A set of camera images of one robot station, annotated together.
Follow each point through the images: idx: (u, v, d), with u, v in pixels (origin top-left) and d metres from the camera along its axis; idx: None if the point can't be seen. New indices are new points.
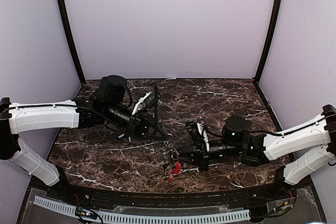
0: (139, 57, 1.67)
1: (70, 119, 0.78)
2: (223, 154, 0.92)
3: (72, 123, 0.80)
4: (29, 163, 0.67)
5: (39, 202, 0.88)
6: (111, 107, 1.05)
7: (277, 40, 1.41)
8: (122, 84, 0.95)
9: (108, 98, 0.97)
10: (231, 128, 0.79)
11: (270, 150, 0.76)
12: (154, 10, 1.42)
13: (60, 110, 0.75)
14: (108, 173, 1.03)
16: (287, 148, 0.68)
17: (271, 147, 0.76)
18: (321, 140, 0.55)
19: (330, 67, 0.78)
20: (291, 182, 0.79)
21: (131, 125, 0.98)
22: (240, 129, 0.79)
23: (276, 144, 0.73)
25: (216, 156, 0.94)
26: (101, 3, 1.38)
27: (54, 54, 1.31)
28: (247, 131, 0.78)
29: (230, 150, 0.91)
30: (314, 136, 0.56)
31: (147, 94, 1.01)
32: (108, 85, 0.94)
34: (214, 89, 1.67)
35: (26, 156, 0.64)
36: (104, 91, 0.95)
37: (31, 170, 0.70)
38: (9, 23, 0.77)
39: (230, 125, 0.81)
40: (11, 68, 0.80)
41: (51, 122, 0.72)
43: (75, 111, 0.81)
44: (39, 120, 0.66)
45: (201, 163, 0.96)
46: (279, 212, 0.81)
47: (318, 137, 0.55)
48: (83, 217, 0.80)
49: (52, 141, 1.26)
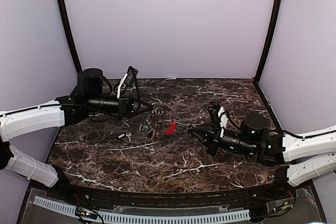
0: (139, 57, 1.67)
1: (56, 118, 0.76)
2: (234, 147, 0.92)
3: (59, 121, 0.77)
4: (24, 167, 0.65)
5: (39, 202, 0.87)
6: (93, 98, 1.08)
7: (278, 40, 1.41)
8: (98, 75, 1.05)
9: (88, 92, 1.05)
10: (252, 127, 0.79)
11: (289, 153, 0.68)
12: (154, 10, 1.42)
13: (44, 110, 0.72)
14: (108, 173, 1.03)
16: (304, 152, 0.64)
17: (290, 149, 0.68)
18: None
19: (330, 67, 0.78)
20: (292, 183, 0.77)
21: (122, 107, 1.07)
22: (260, 127, 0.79)
23: (295, 146, 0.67)
25: (226, 147, 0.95)
26: (101, 2, 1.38)
27: (54, 54, 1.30)
28: (266, 129, 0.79)
29: (243, 147, 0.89)
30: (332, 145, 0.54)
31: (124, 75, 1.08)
32: (85, 79, 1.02)
34: (214, 89, 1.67)
35: (20, 161, 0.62)
36: (83, 86, 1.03)
37: (27, 175, 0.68)
38: (9, 22, 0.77)
39: (250, 123, 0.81)
40: (11, 68, 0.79)
41: (38, 124, 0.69)
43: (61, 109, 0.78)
44: (25, 124, 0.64)
45: (210, 148, 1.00)
46: (279, 212, 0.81)
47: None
48: (83, 217, 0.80)
49: (51, 141, 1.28)
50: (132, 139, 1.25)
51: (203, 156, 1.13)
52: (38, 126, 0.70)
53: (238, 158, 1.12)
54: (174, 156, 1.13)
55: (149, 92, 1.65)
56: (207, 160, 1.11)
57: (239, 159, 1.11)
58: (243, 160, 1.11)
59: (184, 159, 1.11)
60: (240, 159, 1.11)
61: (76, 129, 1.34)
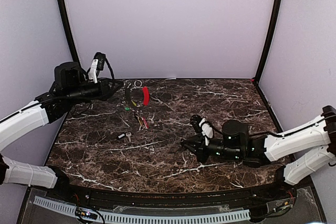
0: (139, 57, 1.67)
1: (40, 117, 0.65)
2: (220, 153, 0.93)
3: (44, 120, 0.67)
4: (22, 176, 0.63)
5: (40, 202, 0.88)
6: (72, 91, 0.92)
7: (278, 40, 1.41)
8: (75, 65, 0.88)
9: (66, 85, 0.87)
10: (228, 132, 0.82)
11: (268, 152, 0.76)
12: (153, 10, 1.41)
13: (25, 113, 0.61)
14: (108, 173, 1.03)
16: (286, 148, 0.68)
17: (270, 149, 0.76)
18: (321, 141, 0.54)
19: (330, 67, 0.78)
20: (291, 182, 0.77)
21: (104, 86, 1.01)
22: (235, 132, 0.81)
23: (275, 146, 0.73)
25: (212, 152, 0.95)
26: (101, 2, 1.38)
27: (53, 54, 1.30)
28: (242, 134, 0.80)
29: (228, 152, 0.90)
30: (315, 138, 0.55)
31: (94, 61, 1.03)
32: (61, 71, 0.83)
34: (214, 89, 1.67)
35: (17, 170, 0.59)
36: (60, 79, 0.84)
37: (25, 182, 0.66)
38: (9, 22, 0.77)
39: (227, 130, 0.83)
40: (11, 68, 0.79)
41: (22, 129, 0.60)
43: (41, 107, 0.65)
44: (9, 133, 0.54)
45: (199, 157, 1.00)
46: (279, 212, 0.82)
47: (319, 138, 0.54)
48: (83, 217, 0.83)
49: (53, 138, 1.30)
50: (132, 139, 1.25)
51: None
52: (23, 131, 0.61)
53: None
54: (174, 156, 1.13)
55: (149, 92, 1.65)
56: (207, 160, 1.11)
57: None
58: None
59: (184, 159, 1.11)
60: None
61: (76, 129, 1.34)
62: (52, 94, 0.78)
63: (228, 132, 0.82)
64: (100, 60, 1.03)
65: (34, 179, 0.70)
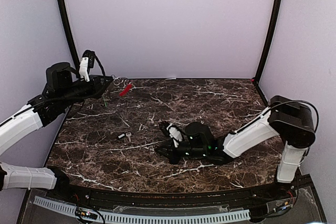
0: (139, 57, 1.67)
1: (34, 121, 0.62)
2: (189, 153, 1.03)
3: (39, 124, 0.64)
4: (21, 179, 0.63)
5: (39, 202, 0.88)
6: (66, 93, 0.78)
7: (277, 40, 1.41)
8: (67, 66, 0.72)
9: (60, 87, 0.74)
10: (189, 134, 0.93)
11: (227, 148, 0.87)
12: (153, 10, 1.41)
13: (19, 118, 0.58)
14: (108, 173, 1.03)
16: (242, 142, 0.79)
17: (228, 145, 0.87)
18: (269, 130, 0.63)
19: (330, 67, 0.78)
20: (285, 181, 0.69)
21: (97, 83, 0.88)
22: (196, 133, 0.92)
23: (231, 141, 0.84)
25: (183, 153, 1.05)
26: (101, 2, 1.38)
27: (54, 54, 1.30)
28: (202, 134, 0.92)
29: (195, 151, 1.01)
30: (262, 129, 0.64)
31: (83, 59, 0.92)
32: (52, 73, 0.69)
34: (214, 89, 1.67)
35: (15, 174, 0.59)
36: (53, 81, 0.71)
37: (24, 186, 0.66)
38: (9, 22, 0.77)
39: (188, 131, 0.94)
40: (11, 68, 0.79)
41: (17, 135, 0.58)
43: (33, 112, 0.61)
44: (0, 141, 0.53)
45: (171, 157, 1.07)
46: (279, 212, 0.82)
47: (266, 127, 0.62)
48: (83, 217, 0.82)
49: (53, 138, 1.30)
50: (132, 139, 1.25)
51: None
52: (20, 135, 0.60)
53: (238, 158, 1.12)
54: None
55: (149, 92, 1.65)
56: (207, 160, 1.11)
57: (239, 159, 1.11)
58: (243, 160, 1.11)
59: (184, 159, 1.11)
60: (240, 159, 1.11)
61: (75, 129, 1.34)
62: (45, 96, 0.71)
63: (189, 134, 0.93)
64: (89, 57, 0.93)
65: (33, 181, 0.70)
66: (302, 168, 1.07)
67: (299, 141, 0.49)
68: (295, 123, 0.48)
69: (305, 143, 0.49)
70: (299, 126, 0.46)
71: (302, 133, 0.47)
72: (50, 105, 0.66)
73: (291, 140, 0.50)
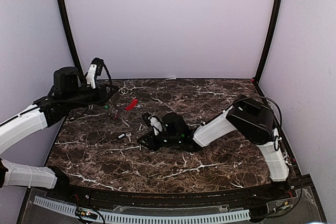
0: (139, 57, 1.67)
1: (38, 121, 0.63)
2: (167, 141, 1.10)
3: (42, 124, 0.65)
4: (22, 178, 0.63)
5: (39, 202, 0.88)
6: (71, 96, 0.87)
7: (277, 40, 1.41)
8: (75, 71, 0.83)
9: (66, 90, 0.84)
10: (165, 120, 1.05)
11: (196, 137, 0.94)
12: (153, 10, 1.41)
13: (24, 117, 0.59)
14: (108, 173, 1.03)
16: (207, 134, 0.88)
17: (196, 134, 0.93)
18: (227, 125, 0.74)
19: (329, 67, 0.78)
20: (280, 178, 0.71)
21: (102, 92, 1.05)
22: (170, 121, 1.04)
23: (200, 130, 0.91)
25: (161, 141, 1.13)
26: (100, 2, 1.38)
27: (54, 54, 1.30)
28: (175, 122, 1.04)
29: (171, 139, 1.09)
30: (222, 123, 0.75)
31: (92, 66, 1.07)
32: (61, 76, 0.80)
34: (214, 89, 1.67)
35: (16, 172, 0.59)
36: (60, 83, 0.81)
37: (26, 184, 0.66)
38: (9, 22, 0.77)
39: (165, 119, 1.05)
40: (11, 68, 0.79)
41: (20, 134, 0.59)
43: (40, 110, 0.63)
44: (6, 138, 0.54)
45: (151, 145, 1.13)
46: (279, 212, 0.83)
47: (225, 121, 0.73)
48: (83, 217, 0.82)
49: (53, 138, 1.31)
50: (132, 139, 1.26)
51: (203, 156, 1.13)
52: (22, 135, 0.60)
53: (238, 158, 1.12)
54: (174, 156, 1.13)
55: (149, 92, 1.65)
56: (207, 160, 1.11)
57: (239, 159, 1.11)
58: (243, 160, 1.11)
59: (184, 159, 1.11)
60: (240, 159, 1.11)
61: (75, 129, 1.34)
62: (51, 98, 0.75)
63: (165, 121, 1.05)
64: (97, 66, 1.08)
65: (33, 181, 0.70)
66: (302, 168, 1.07)
67: (255, 137, 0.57)
68: (250, 120, 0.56)
69: (260, 139, 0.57)
70: (253, 123, 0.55)
71: (256, 129, 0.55)
72: (56, 106, 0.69)
73: (249, 135, 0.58)
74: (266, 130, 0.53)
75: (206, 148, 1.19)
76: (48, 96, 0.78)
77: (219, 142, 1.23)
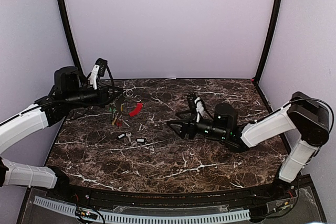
0: (139, 57, 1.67)
1: (39, 120, 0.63)
2: (208, 132, 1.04)
3: (43, 124, 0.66)
4: (23, 176, 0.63)
5: (39, 202, 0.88)
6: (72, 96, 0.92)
7: (277, 40, 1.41)
8: (75, 70, 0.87)
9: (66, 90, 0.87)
10: (219, 112, 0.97)
11: (246, 135, 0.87)
12: (153, 10, 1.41)
13: (25, 116, 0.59)
14: (108, 173, 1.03)
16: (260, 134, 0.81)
17: (247, 131, 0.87)
18: (285, 124, 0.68)
19: (329, 67, 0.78)
20: (286, 180, 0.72)
21: (103, 94, 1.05)
22: (226, 114, 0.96)
23: (251, 128, 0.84)
25: (201, 130, 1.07)
26: (100, 2, 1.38)
27: (53, 54, 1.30)
28: (231, 117, 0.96)
29: (214, 131, 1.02)
30: (277, 120, 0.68)
31: (95, 67, 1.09)
32: (62, 76, 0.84)
34: (214, 89, 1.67)
35: (16, 171, 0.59)
36: (61, 84, 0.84)
37: (26, 184, 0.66)
38: (10, 22, 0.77)
39: (219, 110, 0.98)
40: (11, 68, 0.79)
41: (21, 133, 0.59)
43: (41, 110, 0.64)
44: (6, 137, 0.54)
45: (189, 132, 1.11)
46: (279, 212, 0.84)
47: (283, 119, 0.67)
48: (83, 217, 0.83)
49: (53, 138, 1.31)
50: (132, 139, 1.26)
51: (203, 156, 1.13)
52: (22, 134, 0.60)
53: (238, 158, 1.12)
54: (174, 156, 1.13)
55: (149, 92, 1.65)
56: (207, 160, 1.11)
57: (239, 159, 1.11)
58: (243, 160, 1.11)
59: (184, 159, 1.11)
60: (240, 159, 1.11)
61: (76, 129, 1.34)
62: (52, 98, 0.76)
63: (219, 112, 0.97)
64: (100, 66, 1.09)
65: (33, 180, 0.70)
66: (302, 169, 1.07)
67: (313, 138, 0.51)
68: (312, 118, 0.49)
69: (318, 140, 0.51)
70: (316, 123, 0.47)
71: (316, 130, 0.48)
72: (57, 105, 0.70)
73: (305, 135, 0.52)
74: (327, 129, 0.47)
75: (206, 148, 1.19)
76: (48, 96, 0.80)
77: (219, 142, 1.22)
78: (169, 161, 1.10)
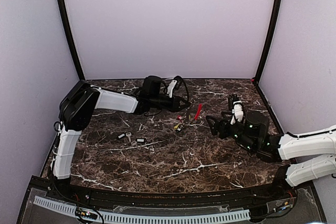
0: (140, 57, 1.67)
1: (130, 104, 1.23)
2: (237, 137, 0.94)
3: (131, 108, 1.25)
4: (69, 146, 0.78)
5: (40, 202, 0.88)
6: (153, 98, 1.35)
7: (277, 41, 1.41)
8: (160, 80, 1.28)
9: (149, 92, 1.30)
10: (248, 120, 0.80)
11: (284, 149, 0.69)
12: (154, 10, 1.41)
13: (126, 97, 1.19)
14: (108, 173, 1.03)
16: (298, 151, 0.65)
17: (285, 146, 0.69)
18: (329, 149, 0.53)
19: (329, 67, 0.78)
20: (290, 183, 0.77)
21: (175, 103, 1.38)
22: (258, 122, 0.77)
23: (291, 142, 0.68)
25: (233, 133, 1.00)
26: (101, 2, 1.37)
27: (54, 54, 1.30)
28: (263, 126, 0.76)
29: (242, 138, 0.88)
30: (321, 144, 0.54)
31: (174, 81, 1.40)
32: (150, 82, 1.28)
34: (214, 89, 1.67)
35: (76, 139, 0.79)
36: (148, 87, 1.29)
37: (63, 152, 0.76)
38: (9, 22, 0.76)
39: (249, 117, 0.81)
40: (11, 70, 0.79)
41: (119, 104, 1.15)
43: (136, 99, 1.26)
44: (113, 100, 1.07)
45: (220, 129, 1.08)
46: (279, 212, 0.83)
47: (328, 145, 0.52)
48: (83, 217, 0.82)
49: (51, 140, 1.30)
50: (132, 139, 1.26)
51: (203, 156, 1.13)
52: (118, 105, 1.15)
53: (238, 158, 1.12)
54: (174, 156, 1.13)
55: None
56: (207, 160, 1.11)
57: (239, 159, 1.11)
58: (243, 160, 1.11)
59: (184, 159, 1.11)
60: (240, 159, 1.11)
61: None
62: (140, 95, 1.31)
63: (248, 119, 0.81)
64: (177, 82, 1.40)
65: (62, 160, 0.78)
66: None
67: None
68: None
69: None
70: None
71: None
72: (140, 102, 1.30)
73: None
74: None
75: (206, 148, 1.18)
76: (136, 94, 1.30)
77: (219, 142, 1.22)
78: (169, 161, 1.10)
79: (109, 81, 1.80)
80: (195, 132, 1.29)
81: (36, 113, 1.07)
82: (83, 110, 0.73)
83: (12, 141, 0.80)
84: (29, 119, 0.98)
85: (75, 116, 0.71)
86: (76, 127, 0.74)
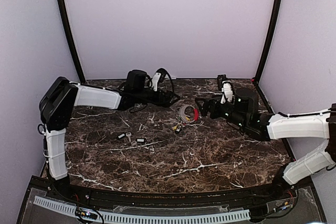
0: (140, 57, 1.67)
1: (113, 99, 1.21)
2: (228, 116, 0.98)
3: (114, 104, 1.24)
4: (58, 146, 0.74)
5: (39, 202, 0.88)
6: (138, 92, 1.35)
7: (277, 41, 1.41)
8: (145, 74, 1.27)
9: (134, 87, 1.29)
10: (237, 95, 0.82)
11: (273, 126, 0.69)
12: (153, 10, 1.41)
13: (108, 93, 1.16)
14: (108, 173, 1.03)
16: (286, 130, 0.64)
17: (275, 124, 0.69)
18: (318, 131, 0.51)
19: (330, 67, 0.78)
20: (288, 181, 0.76)
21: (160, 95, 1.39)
22: (246, 96, 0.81)
23: (280, 121, 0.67)
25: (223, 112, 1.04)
26: (101, 2, 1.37)
27: (53, 54, 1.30)
28: (251, 100, 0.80)
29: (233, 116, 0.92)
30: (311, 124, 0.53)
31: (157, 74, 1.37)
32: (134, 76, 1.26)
34: (214, 89, 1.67)
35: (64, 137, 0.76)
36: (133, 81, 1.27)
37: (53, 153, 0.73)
38: (9, 22, 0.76)
39: (238, 92, 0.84)
40: (11, 70, 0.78)
41: (101, 100, 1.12)
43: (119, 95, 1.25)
44: (94, 97, 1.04)
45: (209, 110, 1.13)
46: (279, 212, 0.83)
47: (316, 126, 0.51)
48: (83, 217, 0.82)
49: None
50: (132, 138, 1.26)
51: (203, 156, 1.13)
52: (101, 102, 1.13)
53: (238, 158, 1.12)
54: (174, 156, 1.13)
55: None
56: (207, 160, 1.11)
57: (239, 159, 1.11)
58: (243, 160, 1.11)
59: (184, 159, 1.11)
60: (240, 159, 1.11)
61: (75, 128, 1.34)
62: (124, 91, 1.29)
63: (237, 95, 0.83)
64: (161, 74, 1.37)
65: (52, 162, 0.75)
66: None
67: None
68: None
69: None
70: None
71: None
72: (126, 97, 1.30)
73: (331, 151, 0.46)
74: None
75: (206, 148, 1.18)
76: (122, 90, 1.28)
77: (219, 142, 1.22)
78: (169, 161, 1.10)
79: (110, 80, 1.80)
80: (196, 132, 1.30)
81: (35, 113, 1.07)
82: (61, 108, 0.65)
83: (12, 141, 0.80)
84: (29, 119, 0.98)
85: (53, 115, 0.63)
86: (58, 125, 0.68)
